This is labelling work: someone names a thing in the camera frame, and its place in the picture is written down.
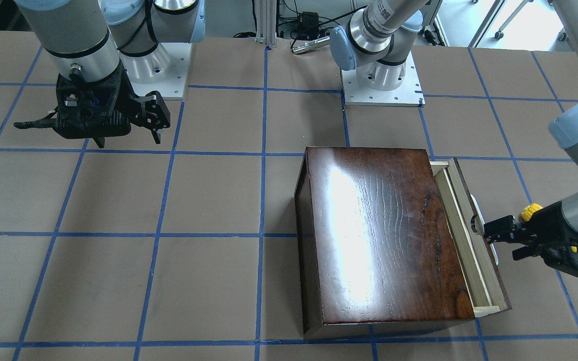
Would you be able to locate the light wooden drawer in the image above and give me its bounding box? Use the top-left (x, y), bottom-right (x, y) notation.
top-left (430, 158), bottom-right (512, 318)

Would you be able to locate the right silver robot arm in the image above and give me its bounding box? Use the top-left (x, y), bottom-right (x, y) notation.
top-left (14, 1), bottom-right (206, 148)

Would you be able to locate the yellow corn cob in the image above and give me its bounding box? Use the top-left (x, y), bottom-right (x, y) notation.
top-left (520, 203), bottom-right (543, 222)

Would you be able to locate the aluminium frame post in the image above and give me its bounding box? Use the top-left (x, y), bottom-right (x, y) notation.
top-left (253, 1), bottom-right (278, 49)

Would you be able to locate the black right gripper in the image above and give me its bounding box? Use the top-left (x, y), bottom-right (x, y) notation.
top-left (14, 68), bottom-right (171, 144)

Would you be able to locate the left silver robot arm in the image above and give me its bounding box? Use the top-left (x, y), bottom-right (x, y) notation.
top-left (330, 1), bottom-right (578, 277)

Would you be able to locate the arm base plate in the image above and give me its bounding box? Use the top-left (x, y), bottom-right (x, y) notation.
top-left (120, 43), bottom-right (193, 100)
top-left (340, 52), bottom-right (426, 107)

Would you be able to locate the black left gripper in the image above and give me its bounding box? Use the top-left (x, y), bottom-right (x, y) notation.
top-left (483, 203), bottom-right (578, 277)

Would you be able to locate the dark wooden drawer cabinet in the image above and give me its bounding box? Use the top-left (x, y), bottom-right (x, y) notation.
top-left (294, 146), bottom-right (475, 340)

